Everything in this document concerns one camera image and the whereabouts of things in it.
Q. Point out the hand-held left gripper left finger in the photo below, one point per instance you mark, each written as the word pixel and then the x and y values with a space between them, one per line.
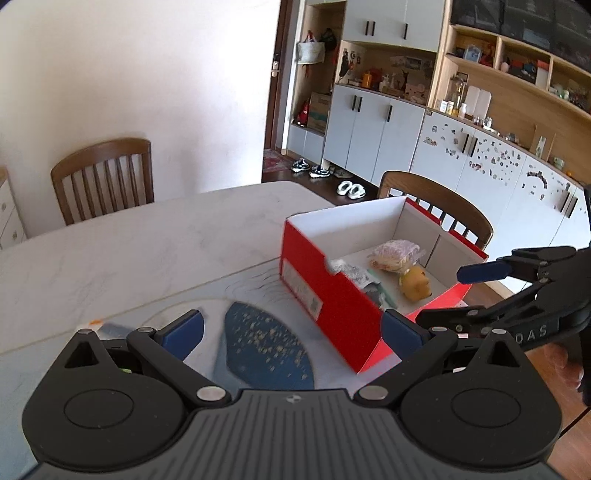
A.
pixel 182 331

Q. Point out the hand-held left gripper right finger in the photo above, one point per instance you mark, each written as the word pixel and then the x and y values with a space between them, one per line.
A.
pixel 400 331

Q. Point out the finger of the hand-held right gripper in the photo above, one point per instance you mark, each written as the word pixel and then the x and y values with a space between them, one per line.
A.
pixel 482 271
pixel 452 317

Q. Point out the yellow plush toy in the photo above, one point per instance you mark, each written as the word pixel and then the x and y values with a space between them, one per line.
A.
pixel 415 284

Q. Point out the white green snack bag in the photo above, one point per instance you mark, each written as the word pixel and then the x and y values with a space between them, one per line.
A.
pixel 355 274

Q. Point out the clear plastic snack bag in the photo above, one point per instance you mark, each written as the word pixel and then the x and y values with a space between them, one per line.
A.
pixel 395 254

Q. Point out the red cardboard box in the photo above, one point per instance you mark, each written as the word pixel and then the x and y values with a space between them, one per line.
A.
pixel 323 277

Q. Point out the white marble desktop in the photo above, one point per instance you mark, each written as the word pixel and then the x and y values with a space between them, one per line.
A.
pixel 138 249

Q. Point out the person's right hand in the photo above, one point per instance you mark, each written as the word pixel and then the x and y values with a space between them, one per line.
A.
pixel 563 364

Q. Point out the brown wooden chair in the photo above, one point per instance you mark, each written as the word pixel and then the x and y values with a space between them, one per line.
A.
pixel 443 194
pixel 101 152

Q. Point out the white slipper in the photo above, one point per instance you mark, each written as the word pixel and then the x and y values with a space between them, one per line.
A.
pixel 345 188
pixel 358 191

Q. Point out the grey shoe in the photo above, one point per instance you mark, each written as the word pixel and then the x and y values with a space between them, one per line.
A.
pixel 340 173

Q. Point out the dark white sneaker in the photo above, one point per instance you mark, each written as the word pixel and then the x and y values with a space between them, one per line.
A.
pixel 300 165
pixel 319 171

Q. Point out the red rug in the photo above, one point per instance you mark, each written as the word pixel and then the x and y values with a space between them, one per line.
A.
pixel 277 161

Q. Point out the white sideboard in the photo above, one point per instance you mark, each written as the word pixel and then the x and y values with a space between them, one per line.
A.
pixel 9 212

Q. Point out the orange bottle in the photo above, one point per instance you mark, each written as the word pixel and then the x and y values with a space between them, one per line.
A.
pixel 367 79

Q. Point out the red bag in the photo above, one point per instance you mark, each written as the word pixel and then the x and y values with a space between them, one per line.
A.
pixel 303 114

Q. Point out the brown door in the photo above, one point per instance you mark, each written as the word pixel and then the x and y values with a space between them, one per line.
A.
pixel 274 101

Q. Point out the dark hanging bag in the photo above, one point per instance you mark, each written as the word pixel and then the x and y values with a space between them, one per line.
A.
pixel 329 39

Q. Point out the white tote bag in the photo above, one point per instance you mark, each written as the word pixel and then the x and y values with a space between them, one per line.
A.
pixel 310 50

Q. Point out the white wood wall cabinet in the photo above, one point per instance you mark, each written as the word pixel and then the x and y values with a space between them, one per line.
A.
pixel 392 129

